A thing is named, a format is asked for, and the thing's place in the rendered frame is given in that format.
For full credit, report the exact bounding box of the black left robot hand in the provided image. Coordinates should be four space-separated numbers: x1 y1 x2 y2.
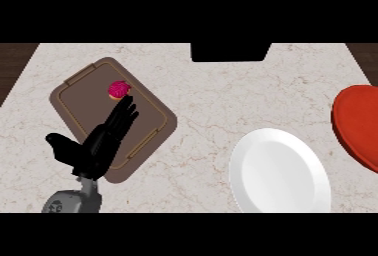
44 95 140 181

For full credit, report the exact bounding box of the white oval plate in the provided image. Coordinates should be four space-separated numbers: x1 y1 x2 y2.
227 127 332 214

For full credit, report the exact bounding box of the red bowl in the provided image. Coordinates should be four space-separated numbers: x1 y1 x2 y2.
330 84 378 174

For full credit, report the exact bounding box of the brown rectangular tray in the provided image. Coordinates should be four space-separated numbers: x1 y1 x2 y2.
48 56 178 184

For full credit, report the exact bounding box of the black appliance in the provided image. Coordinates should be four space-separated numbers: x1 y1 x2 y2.
188 43 273 63

